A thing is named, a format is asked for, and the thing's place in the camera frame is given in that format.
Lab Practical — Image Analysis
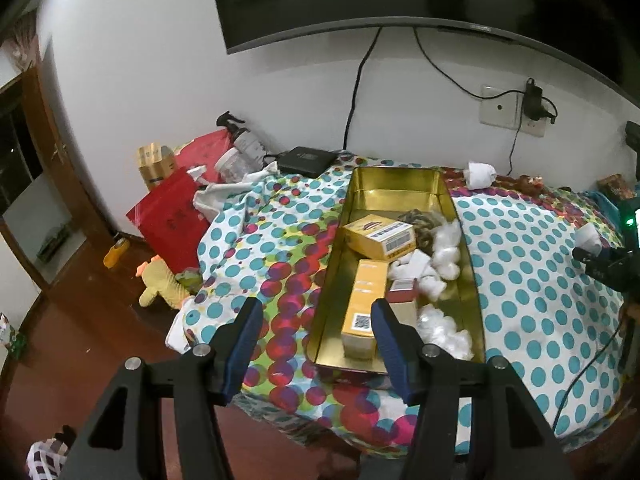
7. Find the black set-top box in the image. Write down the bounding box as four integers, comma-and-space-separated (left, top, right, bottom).
277, 146, 337, 178

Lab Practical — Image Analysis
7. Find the teal blue cloth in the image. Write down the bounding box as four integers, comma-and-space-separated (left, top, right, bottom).
584, 191, 620, 229

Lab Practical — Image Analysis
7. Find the brown snack bag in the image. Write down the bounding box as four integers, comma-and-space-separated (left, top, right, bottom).
597, 174, 634, 203

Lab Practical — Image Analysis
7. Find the clear plastic bag bundle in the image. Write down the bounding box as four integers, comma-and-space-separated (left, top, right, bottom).
416, 220, 473, 361

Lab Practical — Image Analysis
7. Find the red paper bag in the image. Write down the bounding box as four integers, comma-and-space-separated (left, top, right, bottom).
127, 129, 232, 274

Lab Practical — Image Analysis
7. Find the orange box in tray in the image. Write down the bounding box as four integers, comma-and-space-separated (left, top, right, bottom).
341, 259, 388, 361

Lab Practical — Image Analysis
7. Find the black power adapter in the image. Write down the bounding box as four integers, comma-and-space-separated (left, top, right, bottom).
522, 78, 548, 122

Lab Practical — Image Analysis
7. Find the brown monkey figurine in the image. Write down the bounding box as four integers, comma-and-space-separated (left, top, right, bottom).
497, 174, 546, 198

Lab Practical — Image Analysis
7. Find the yellow plush duck toy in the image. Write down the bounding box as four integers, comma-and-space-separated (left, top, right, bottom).
136, 256, 192, 310

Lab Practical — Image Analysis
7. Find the red beige small box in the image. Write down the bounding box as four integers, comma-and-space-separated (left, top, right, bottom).
385, 280, 419, 328

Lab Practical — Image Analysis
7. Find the yellow floor object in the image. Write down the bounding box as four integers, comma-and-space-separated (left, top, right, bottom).
103, 237, 130, 269

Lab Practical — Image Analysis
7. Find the white sock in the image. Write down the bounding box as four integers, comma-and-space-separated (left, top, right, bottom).
387, 249, 432, 281
575, 222, 602, 256
463, 162, 497, 191

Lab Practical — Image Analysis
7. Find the yellow grey knitted ball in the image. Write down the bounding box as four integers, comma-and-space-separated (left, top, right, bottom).
397, 209, 446, 256

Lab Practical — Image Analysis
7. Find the black spray bottle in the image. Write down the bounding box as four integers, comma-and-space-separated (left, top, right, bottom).
216, 110, 267, 169

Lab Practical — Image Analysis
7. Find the white wall socket plate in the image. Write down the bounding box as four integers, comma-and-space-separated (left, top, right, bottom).
478, 84, 548, 138

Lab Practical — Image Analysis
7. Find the cardboard box brown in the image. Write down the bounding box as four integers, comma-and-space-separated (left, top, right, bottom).
137, 143, 176, 190

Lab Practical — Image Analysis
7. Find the black cable left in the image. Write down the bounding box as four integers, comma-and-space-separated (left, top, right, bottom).
342, 26, 384, 152

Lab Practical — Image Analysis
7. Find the gold rectangular tin tray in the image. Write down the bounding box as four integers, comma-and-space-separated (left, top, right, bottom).
306, 167, 485, 375

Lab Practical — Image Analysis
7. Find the white sock in tray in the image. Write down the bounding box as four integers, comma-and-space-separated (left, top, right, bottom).
387, 249, 432, 281

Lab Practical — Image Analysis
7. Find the polka dot bed cover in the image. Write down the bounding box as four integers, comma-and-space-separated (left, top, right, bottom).
166, 154, 624, 457

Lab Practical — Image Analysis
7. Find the clear plastic jar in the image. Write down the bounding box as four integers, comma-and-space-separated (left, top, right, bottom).
214, 148, 257, 183

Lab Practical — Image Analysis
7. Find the black cable from socket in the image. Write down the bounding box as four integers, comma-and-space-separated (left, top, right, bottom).
505, 109, 526, 177

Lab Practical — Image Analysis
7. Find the checkered slipper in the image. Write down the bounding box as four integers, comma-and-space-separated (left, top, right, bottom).
25, 425, 77, 480

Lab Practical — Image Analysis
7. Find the wooden door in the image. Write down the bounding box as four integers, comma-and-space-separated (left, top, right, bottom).
1, 65, 112, 290

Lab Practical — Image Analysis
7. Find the yellow medicine box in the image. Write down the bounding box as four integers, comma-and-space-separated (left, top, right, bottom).
343, 214, 416, 262

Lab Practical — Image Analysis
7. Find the black clamp mount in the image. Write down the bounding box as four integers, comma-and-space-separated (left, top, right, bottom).
625, 120, 640, 181

